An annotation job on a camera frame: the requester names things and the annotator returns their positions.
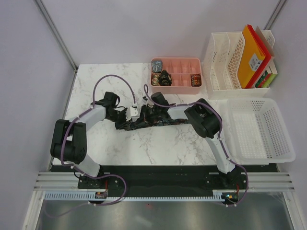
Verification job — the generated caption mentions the grey rolled tie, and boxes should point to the grey rolled tie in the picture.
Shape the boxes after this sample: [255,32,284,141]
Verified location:
[151,59,163,73]

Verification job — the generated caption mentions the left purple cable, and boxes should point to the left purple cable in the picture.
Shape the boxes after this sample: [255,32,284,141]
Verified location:
[44,74,137,219]

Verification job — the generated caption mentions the white slotted cable duct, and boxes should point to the white slotted cable duct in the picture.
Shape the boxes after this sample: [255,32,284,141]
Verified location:
[44,191,230,202]

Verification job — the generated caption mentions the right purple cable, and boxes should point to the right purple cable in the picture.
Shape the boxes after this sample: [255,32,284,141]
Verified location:
[143,84,250,208]

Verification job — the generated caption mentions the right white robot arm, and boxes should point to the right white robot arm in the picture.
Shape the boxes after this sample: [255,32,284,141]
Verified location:
[133,92,239,189]

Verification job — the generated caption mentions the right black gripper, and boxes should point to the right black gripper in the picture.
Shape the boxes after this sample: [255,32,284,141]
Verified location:
[134,105,161,128]

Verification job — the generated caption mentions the brown cardboard folder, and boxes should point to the brown cardboard folder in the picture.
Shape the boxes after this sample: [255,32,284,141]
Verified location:
[255,26,275,59]

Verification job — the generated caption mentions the black rolled tie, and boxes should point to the black rolled tie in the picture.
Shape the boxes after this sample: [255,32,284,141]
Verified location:
[159,70,172,86]

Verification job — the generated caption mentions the pink compartment organizer box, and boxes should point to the pink compartment organizer box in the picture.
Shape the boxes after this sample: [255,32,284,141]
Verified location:
[149,57,204,94]

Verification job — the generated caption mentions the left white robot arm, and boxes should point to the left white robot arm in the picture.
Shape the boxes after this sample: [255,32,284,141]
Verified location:
[50,92,129,188]

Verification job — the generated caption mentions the green book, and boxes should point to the green book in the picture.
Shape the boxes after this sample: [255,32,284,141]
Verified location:
[255,71,277,88]

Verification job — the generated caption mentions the dark floral patterned tie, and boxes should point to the dark floral patterned tie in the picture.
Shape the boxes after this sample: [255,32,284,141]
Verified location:
[115,115,190,132]

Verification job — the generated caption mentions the white perforated plastic basket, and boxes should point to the white perforated plastic basket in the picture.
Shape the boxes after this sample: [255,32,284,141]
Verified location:
[226,98,295,165]

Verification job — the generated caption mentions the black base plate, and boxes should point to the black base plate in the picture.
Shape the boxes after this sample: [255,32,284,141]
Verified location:
[49,163,280,204]

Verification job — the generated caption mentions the purple cable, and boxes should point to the purple cable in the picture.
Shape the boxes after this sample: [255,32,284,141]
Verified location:
[143,84,250,208]
[44,74,137,219]

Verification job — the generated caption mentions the red folder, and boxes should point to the red folder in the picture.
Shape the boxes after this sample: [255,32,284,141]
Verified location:
[247,29,273,89]

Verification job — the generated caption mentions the red rolled tie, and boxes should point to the red rolled tie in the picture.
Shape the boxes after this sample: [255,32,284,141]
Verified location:
[190,74,202,87]

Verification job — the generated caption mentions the orange folder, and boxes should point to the orange folder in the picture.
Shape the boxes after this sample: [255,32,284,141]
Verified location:
[237,24,266,89]

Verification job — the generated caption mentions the white file organizer rack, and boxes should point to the white file organizer rack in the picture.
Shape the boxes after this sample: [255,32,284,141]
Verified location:
[203,31,275,100]

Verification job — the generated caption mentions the beige floral rolled tie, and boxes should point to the beige floral rolled tie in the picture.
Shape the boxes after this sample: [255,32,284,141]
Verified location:
[151,73,161,86]

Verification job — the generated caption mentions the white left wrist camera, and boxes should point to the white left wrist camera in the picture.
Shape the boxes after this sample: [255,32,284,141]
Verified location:
[126,106,140,122]

